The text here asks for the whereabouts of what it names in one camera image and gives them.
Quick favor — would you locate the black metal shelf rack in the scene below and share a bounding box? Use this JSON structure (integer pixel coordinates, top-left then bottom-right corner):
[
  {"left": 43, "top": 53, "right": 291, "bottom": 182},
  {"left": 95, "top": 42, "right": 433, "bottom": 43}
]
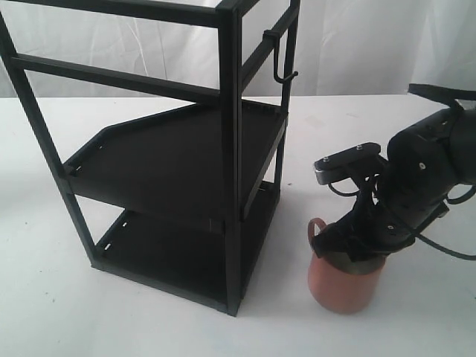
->
[{"left": 1, "top": 1, "right": 300, "bottom": 316}]

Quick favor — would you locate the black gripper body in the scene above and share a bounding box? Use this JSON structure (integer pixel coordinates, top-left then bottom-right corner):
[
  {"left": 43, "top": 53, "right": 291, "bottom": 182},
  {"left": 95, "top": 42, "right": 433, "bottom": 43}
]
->
[{"left": 335, "top": 181, "right": 448, "bottom": 254}]

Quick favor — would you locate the white backdrop curtain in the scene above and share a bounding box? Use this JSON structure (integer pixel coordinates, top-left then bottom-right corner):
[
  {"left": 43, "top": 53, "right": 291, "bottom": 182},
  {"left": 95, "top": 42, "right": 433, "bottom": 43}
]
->
[{"left": 1, "top": 1, "right": 475, "bottom": 96}]

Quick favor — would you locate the black metal hook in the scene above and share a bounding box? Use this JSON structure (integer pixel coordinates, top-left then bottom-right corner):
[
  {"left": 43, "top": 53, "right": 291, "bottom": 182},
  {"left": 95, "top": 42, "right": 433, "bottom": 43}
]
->
[{"left": 263, "top": 30, "right": 298, "bottom": 85}]

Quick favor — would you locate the pink mug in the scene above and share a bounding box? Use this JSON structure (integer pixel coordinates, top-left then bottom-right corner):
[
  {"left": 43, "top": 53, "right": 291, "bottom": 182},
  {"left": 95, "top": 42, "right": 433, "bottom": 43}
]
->
[{"left": 306, "top": 218, "right": 386, "bottom": 315}]

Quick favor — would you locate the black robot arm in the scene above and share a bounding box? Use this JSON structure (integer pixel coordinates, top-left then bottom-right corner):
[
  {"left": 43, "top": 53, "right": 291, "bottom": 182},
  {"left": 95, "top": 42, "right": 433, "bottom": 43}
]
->
[{"left": 310, "top": 83, "right": 475, "bottom": 262}]

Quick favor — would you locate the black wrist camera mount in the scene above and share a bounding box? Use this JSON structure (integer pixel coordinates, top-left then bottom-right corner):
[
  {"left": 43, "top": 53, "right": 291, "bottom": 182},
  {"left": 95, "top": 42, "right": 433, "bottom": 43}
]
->
[{"left": 313, "top": 142, "right": 387, "bottom": 197}]

